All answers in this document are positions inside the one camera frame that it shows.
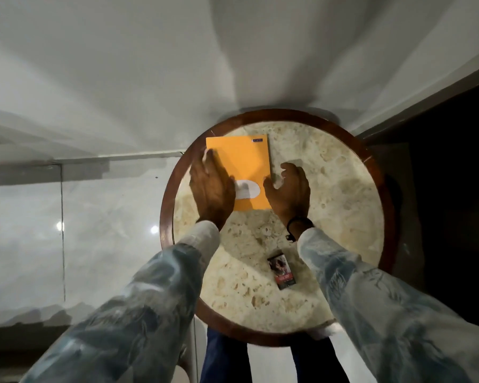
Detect person's left hand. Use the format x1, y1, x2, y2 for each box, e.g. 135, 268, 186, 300
189, 148, 237, 230

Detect person's right hand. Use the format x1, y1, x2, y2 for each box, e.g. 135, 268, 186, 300
263, 162, 311, 228

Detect orange paper envelope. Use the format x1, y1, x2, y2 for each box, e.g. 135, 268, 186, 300
205, 134, 273, 212

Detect person's right forearm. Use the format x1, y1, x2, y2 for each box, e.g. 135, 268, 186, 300
297, 227, 479, 383

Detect person's left forearm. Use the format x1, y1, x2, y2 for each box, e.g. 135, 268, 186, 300
20, 220, 221, 383

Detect black wristband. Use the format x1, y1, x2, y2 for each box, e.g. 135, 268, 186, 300
286, 216, 315, 243

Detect round marble table wooden rim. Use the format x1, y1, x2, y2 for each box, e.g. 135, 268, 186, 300
159, 108, 397, 348

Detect small dark printed card packet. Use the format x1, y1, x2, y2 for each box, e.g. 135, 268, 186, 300
267, 253, 296, 291

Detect person's left leg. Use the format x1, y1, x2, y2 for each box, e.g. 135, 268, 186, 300
200, 327, 253, 383

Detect person's leg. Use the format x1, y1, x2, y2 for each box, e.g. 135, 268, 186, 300
289, 334, 350, 383
200, 327, 253, 383

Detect person's right leg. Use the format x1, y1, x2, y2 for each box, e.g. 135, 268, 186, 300
289, 334, 350, 383

